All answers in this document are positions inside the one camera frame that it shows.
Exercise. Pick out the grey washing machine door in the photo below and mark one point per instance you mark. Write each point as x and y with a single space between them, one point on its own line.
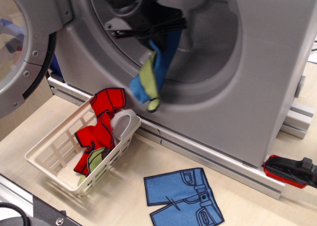
27 44

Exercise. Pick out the grey toy washing machine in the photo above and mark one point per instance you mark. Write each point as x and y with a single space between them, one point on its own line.
233 78

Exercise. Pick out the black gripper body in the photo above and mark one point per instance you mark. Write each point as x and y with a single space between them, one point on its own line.
144 19

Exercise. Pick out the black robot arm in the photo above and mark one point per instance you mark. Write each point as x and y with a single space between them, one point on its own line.
119 0

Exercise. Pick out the red and black clamp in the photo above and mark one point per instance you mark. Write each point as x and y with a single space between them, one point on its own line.
296 173

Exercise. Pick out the blue felt cloth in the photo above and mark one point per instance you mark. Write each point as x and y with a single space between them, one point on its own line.
162 64

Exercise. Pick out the green felt cloth in basket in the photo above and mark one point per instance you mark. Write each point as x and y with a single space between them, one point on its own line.
95 159

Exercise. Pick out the white plastic laundry basket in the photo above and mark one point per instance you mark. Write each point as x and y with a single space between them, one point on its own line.
57 154

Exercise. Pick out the red felt shirt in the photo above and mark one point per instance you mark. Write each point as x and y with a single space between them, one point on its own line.
105 104

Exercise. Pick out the aluminium profile rail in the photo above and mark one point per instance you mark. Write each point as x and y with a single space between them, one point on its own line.
297 122

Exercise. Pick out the blue felt jeans shorts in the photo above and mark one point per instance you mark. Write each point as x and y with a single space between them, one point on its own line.
186 197

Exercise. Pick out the black metal bracket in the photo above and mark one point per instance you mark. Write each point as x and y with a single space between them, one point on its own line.
50 215

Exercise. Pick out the green felt cloth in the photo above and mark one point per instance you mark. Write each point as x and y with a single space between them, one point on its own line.
95 159
149 85

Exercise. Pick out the aluminium table edge profile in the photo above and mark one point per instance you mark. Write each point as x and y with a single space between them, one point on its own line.
16 195

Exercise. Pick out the white felt cloth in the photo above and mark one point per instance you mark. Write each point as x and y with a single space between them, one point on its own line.
124 124

